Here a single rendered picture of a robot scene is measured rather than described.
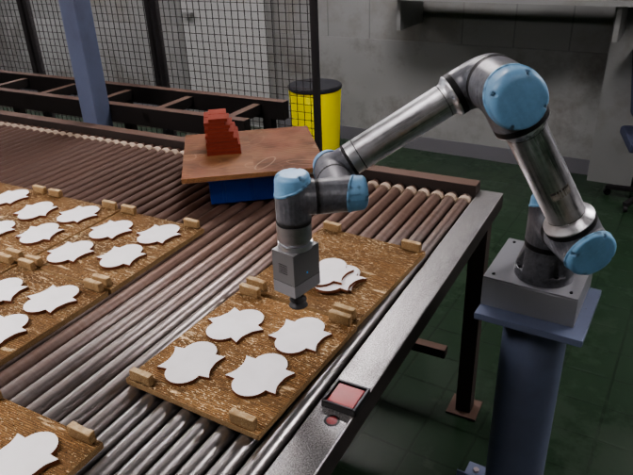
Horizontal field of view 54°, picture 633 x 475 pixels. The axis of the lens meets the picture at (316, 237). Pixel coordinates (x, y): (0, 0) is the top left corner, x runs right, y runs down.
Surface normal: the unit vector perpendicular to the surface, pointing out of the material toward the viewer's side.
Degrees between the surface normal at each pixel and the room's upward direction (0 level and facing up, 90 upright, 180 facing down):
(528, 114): 86
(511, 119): 85
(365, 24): 90
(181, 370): 0
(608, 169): 90
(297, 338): 0
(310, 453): 0
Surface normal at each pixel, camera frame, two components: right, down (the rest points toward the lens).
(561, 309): -0.51, 0.40
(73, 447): -0.04, -0.89
